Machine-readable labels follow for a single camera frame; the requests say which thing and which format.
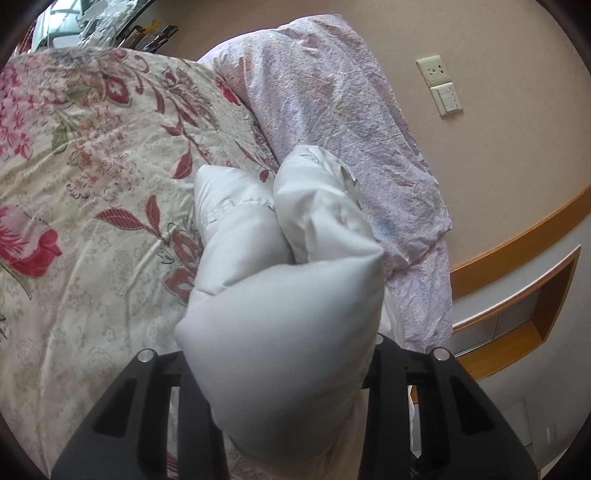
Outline wall power socket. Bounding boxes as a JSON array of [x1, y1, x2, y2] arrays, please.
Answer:
[[416, 55, 452, 87]]

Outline cluttered bedside desk items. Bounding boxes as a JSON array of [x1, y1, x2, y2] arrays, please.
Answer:
[[16, 1, 178, 53]]

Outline wall light switch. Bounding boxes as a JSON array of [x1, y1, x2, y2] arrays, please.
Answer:
[[430, 82, 463, 117]]

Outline beige quilted down jacket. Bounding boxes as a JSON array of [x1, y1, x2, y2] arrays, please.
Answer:
[[175, 145, 404, 479]]

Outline left lilac floral pillow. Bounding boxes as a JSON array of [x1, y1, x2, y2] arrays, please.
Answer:
[[201, 15, 453, 352]]

